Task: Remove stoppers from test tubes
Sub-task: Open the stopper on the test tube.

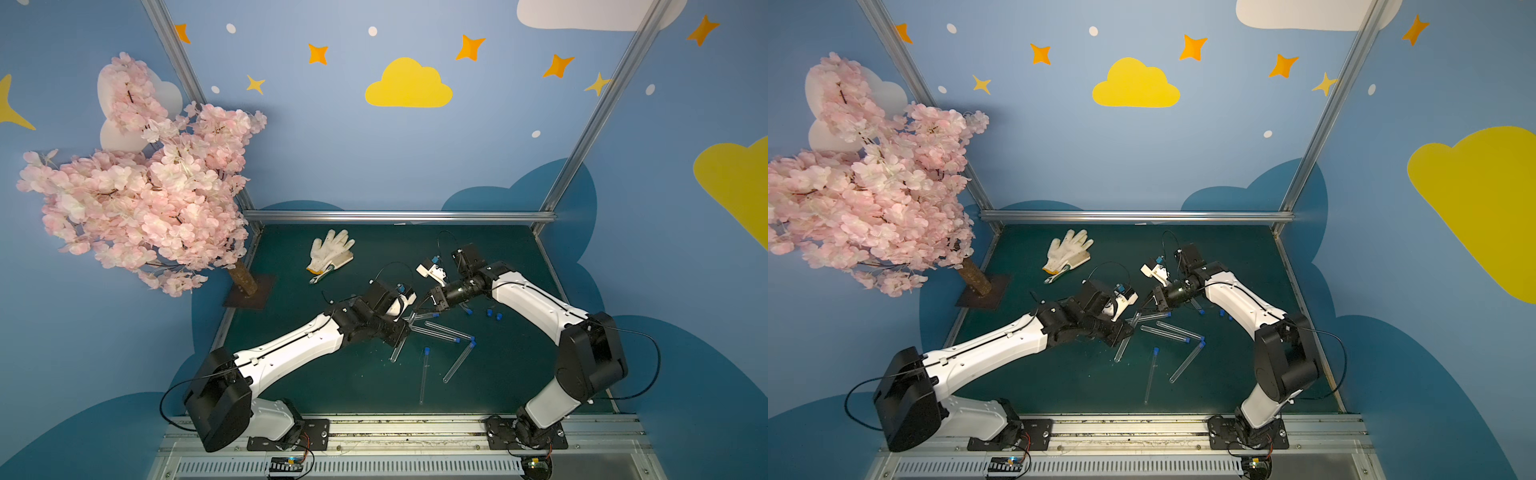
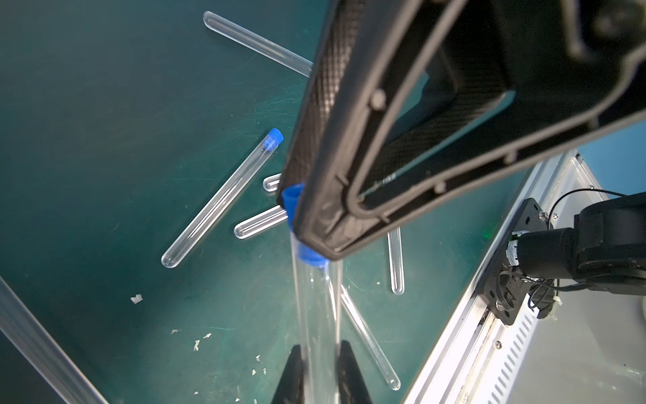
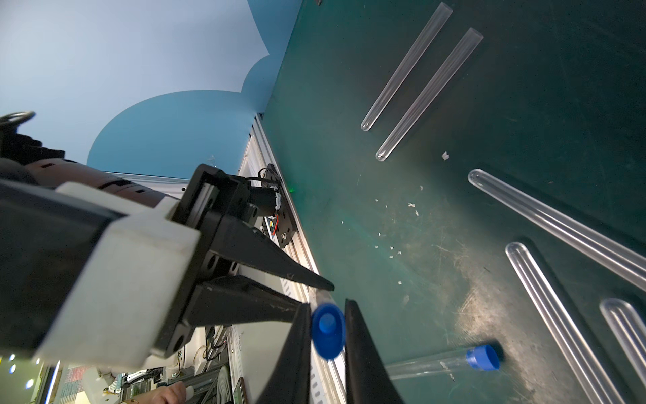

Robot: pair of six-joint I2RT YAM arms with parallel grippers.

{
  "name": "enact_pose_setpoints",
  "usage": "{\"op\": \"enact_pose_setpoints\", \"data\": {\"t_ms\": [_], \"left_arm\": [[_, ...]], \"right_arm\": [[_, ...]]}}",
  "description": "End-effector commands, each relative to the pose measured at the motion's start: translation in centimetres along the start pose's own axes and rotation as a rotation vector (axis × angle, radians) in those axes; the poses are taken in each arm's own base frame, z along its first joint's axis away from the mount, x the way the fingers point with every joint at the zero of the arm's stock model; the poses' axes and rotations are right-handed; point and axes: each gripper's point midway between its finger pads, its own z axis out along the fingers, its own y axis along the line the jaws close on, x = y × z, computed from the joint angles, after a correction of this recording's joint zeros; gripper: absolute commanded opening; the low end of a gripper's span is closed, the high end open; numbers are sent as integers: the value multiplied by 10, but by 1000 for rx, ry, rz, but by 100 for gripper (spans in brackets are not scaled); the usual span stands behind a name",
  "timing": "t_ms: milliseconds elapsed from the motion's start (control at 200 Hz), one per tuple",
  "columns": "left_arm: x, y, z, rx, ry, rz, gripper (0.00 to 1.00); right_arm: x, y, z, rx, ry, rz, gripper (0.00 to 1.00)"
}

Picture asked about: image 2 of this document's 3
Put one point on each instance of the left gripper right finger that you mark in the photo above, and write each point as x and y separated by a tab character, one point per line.
350	382

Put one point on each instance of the test tube diagonal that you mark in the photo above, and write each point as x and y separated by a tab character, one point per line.
260	223
271	183

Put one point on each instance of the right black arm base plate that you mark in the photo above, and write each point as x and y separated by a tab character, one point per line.
506	288

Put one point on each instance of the test tube centre horizontal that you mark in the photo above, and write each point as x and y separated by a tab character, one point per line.
220	202

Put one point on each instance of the test tube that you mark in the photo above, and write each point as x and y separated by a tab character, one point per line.
257	43
318	283
397	275
45	355

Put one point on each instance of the aluminium mounting rail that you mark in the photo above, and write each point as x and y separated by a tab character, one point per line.
477	357

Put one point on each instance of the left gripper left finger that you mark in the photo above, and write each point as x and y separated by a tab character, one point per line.
290	389

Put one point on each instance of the test tube middle upper diagonal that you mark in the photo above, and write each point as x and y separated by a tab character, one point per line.
271	183

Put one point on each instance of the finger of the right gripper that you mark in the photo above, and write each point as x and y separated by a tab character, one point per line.
391	82
577	73

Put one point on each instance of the test tube lower vertical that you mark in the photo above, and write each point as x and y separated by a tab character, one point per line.
370	342

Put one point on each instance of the test tube middle lower diagonal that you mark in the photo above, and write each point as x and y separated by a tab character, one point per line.
260	223

